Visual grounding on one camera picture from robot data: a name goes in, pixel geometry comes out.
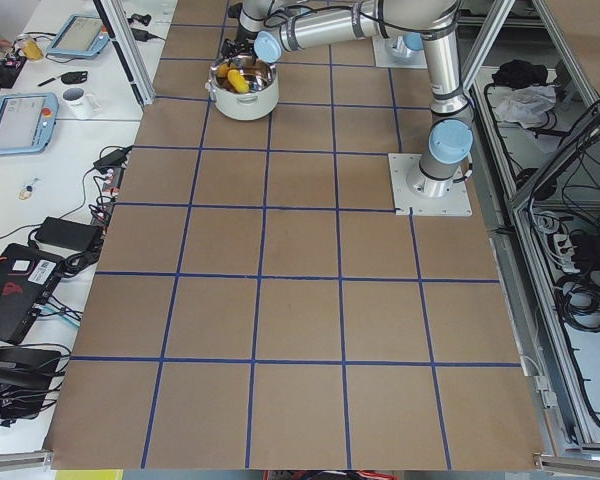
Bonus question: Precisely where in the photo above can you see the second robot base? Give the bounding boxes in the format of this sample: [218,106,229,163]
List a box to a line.
[372,33,427,69]

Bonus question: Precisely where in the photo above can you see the black cloth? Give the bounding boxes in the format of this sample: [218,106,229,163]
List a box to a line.
[492,59,548,89]

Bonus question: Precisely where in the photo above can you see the pale green cooking pot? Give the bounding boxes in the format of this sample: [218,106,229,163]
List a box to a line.
[205,55,279,121]

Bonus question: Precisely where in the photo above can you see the blue teach pendant front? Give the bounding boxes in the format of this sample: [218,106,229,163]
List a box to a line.
[0,93,59,156]

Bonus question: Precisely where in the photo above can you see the white crumpled cloth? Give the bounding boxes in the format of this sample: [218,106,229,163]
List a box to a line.
[495,86,556,128]

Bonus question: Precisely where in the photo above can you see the blue teach pendant back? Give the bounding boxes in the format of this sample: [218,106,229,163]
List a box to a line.
[46,14,110,59]

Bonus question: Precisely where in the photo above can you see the square robot base plate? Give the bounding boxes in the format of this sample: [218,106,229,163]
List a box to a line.
[388,153,472,217]

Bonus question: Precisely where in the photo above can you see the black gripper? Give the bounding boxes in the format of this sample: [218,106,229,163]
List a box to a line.
[223,38,255,58]

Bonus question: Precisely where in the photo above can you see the black laptop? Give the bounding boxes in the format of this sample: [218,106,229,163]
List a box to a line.
[0,243,64,345]

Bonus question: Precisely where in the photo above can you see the black docking box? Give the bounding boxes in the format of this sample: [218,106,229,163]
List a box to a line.
[0,346,69,425]

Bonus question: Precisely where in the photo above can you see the yellow object on desk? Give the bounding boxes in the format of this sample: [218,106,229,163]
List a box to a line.
[20,38,44,61]

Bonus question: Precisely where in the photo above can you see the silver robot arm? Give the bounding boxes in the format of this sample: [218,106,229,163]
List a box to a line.
[222,0,473,198]

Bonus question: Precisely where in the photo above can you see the yellow corn cob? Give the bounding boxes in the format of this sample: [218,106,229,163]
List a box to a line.
[217,63,250,94]

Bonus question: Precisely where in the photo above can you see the aluminium frame post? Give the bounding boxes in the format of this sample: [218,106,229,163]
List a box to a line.
[93,0,156,108]

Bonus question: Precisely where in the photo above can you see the black pen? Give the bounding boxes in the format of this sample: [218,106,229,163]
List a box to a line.
[36,76,62,87]

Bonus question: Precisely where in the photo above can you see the blue teach pendant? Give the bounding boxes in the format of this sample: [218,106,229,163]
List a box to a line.
[0,93,59,156]
[46,14,110,59]

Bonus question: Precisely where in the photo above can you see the black power strip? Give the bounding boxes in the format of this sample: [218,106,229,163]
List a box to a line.
[89,165,126,227]

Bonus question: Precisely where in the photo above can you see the white mug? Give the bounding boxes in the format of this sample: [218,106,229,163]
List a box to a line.
[62,87,101,120]

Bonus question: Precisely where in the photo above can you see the black power adapter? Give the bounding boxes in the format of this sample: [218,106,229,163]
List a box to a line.
[34,217,103,251]

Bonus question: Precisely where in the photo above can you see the coiled black cables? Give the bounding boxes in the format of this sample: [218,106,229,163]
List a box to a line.
[554,269,600,334]

